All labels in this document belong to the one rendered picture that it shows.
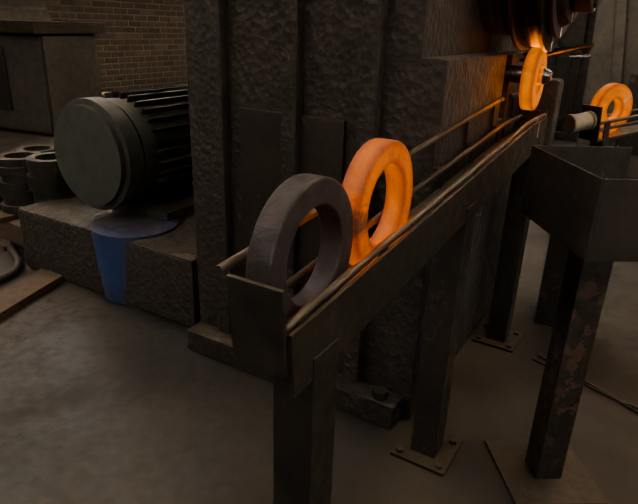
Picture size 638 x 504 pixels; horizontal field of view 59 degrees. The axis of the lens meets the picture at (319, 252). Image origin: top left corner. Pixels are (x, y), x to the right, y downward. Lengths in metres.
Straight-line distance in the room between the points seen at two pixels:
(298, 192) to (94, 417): 1.08
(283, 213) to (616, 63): 3.86
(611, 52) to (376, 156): 3.70
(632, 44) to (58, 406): 3.85
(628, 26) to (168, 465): 3.81
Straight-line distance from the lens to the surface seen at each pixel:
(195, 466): 1.38
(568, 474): 1.47
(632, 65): 4.34
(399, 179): 0.86
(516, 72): 1.63
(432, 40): 1.26
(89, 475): 1.42
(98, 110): 2.02
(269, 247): 0.59
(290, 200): 0.60
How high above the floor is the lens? 0.93
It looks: 22 degrees down
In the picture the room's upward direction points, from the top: 2 degrees clockwise
